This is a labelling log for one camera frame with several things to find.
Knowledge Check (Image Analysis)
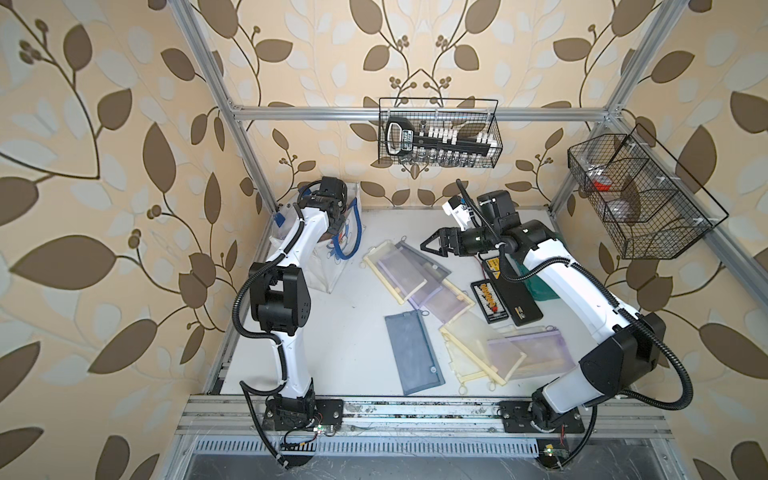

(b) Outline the purple yellow trimmed pouch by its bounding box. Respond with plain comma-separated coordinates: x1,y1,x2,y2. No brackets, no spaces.
420,280,475,324

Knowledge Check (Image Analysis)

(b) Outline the white canvas tote bag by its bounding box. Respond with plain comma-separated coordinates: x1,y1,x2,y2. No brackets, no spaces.
269,183,364,293

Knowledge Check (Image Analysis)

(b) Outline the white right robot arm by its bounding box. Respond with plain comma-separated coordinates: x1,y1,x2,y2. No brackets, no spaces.
420,190,694,431

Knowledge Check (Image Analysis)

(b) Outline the green plastic tool case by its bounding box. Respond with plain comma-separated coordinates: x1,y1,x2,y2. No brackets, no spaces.
517,235,569,302

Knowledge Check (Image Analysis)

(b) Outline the yellow trimmed mesh pouch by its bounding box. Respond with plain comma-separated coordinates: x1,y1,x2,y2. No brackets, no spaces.
439,312,528,390

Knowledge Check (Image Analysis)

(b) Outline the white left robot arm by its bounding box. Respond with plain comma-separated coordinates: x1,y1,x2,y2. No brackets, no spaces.
232,177,347,428

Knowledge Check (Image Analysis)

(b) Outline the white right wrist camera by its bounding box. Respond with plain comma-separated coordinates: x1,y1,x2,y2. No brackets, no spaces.
442,195,477,231

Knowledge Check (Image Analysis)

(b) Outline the black yellow battery pack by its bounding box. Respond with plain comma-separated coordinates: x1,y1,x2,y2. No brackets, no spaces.
471,256,544,327

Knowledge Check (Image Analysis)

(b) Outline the grey blue mesh pouch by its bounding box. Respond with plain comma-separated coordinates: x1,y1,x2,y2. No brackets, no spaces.
384,310,445,396

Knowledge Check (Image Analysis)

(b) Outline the red item in basket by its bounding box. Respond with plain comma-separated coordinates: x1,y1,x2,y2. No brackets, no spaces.
585,167,613,192

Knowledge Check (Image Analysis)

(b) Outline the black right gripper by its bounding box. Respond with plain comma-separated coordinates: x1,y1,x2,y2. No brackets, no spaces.
421,227,500,257

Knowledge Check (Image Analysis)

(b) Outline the black socket tool set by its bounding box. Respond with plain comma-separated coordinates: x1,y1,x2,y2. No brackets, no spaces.
381,116,503,157

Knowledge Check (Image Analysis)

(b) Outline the wall wire basket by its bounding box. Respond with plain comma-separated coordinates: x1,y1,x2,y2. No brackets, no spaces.
378,96,503,169
568,124,729,260

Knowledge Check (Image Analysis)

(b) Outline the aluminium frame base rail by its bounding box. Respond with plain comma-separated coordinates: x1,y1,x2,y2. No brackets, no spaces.
176,394,676,460

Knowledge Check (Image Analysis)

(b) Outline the grey dark trimmed pouch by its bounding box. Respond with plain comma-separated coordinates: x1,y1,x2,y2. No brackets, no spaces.
395,240,451,282

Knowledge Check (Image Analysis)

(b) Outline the back wall wire basket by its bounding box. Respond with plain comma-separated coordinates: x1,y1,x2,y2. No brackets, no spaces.
378,96,503,169

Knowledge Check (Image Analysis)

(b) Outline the right wall wire basket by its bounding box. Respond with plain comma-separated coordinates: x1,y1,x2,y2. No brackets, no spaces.
568,124,729,260

